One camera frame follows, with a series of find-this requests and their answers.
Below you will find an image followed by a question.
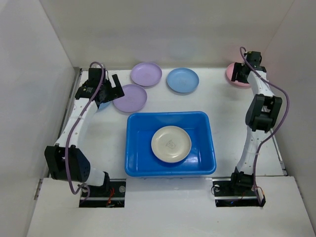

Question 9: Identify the purple plate front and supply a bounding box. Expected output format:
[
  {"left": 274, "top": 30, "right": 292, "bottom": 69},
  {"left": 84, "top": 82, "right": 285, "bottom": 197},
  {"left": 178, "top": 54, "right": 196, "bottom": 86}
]
[{"left": 113, "top": 84, "right": 148, "bottom": 113}]

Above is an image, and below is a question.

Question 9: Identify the light blue plate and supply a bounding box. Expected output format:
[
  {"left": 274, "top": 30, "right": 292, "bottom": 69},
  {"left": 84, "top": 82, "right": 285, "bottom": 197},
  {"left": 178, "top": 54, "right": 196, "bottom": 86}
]
[
  {"left": 98, "top": 101, "right": 112, "bottom": 110},
  {"left": 166, "top": 68, "right": 199, "bottom": 93}
]

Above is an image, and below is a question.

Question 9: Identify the blue plastic bin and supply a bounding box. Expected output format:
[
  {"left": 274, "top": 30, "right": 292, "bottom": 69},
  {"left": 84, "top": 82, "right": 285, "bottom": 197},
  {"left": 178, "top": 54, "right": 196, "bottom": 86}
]
[{"left": 124, "top": 111, "right": 217, "bottom": 177}]

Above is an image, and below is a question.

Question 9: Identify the aluminium rail left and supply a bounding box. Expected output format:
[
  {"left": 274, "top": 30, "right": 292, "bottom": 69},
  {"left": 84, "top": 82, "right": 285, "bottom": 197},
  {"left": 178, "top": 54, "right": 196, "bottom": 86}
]
[{"left": 48, "top": 68, "right": 82, "bottom": 178}]

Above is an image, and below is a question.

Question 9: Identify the purple plate back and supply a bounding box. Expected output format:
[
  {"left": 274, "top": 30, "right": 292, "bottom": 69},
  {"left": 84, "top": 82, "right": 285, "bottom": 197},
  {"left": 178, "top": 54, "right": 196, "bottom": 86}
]
[{"left": 130, "top": 62, "right": 162, "bottom": 87}]

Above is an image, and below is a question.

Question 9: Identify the pink plate back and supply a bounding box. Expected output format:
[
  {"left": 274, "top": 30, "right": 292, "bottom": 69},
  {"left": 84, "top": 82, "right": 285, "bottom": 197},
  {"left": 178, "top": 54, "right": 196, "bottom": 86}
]
[{"left": 226, "top": 63, "right": 250, "bottom": 89}]

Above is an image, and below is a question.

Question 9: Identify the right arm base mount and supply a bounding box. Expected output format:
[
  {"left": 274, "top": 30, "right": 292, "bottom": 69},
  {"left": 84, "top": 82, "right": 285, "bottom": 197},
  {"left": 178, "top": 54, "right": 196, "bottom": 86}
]
[{"left": 211, "top": 178, "right": 266, "bottom": 207}]

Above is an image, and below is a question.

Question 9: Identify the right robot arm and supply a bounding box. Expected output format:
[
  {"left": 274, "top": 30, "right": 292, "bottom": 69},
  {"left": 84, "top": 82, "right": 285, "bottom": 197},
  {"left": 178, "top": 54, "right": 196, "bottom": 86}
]
[{"left": 229, "top": 51, "right": 282, "bottom": 195}]

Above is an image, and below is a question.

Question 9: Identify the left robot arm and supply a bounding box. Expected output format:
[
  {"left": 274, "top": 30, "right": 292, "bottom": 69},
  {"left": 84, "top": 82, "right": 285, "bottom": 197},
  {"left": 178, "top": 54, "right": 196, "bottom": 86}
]
[{"left": 44, "top": 67, "right": 124, "bottom": 196}]

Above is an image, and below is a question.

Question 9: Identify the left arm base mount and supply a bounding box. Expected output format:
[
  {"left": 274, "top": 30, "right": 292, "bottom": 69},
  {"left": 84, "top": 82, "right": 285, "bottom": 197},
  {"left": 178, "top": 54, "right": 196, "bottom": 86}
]
[{"left": 79, "top": 179, "right": 126, "bottom": 208}]

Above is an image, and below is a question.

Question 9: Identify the purple plate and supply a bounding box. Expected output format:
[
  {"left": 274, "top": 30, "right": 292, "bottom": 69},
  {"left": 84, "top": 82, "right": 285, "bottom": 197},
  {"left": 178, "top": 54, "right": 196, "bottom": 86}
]
[
  {"left": 113, "top": 84, "right": 148, "bottom": 113},
  {"left": 130, "top": 62, "right": 162, "bottom": 87}
]

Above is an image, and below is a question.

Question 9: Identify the cream plate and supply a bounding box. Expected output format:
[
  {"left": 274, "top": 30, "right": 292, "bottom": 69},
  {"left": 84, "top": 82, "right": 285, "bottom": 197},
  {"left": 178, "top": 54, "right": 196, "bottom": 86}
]
[{"left": 151, "top": 126, "right": 192, "bottom": 163}]

